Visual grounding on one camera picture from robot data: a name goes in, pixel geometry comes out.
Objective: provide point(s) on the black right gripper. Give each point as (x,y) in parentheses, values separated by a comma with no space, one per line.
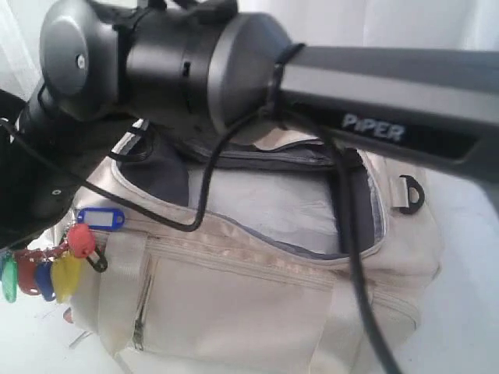
(37,187)

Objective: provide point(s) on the colourful key tag bunch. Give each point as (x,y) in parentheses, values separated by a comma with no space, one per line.
(54,273)

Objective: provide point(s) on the cream duffel bag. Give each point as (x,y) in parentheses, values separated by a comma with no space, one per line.
(223,295)

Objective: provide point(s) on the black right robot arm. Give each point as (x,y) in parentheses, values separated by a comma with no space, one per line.
(204,66)

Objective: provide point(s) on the white backdrop curtain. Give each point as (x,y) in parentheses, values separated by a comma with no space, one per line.
(451,24)

